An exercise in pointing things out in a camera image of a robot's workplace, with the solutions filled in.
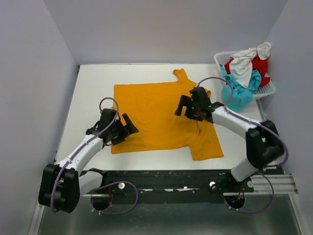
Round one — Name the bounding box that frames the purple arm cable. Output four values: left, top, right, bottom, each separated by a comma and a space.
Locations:
51, 97, 139, 215
195, 77, 289, 215

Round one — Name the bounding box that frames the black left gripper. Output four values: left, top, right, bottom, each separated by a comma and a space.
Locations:
110, 114, 138, 145

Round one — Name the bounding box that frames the red t shirt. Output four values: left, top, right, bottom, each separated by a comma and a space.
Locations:
224, 56, 270, 88

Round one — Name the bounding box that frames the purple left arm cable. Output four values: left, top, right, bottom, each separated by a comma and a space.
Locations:
51, 97, 139, 215

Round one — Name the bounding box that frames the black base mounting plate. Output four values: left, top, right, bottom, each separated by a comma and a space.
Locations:
91, 168, 254, 204

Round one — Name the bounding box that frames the white plastic laundry basket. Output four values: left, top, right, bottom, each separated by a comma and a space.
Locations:
214, 50, 277, 101

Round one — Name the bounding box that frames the aluminium rail frame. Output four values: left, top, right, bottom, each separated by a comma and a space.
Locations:
29, 168, 304, 235

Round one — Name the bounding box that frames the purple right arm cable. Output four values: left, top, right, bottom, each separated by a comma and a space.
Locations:
195, 77, 289, 215

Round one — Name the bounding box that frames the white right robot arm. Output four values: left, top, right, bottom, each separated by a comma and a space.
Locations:
175, 87, 285, 192

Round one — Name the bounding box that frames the yellow t shirt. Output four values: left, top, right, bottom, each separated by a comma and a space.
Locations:
111, 69, 224, 161

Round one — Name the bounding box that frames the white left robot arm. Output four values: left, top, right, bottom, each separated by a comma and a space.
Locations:
38, 109, 139, 213

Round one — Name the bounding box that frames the turquoise t shirt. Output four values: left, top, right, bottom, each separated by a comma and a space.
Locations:
219, 64, 262, 112

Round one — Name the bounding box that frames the white t shirt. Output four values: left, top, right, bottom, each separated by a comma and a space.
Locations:
227, 42, 271, 88

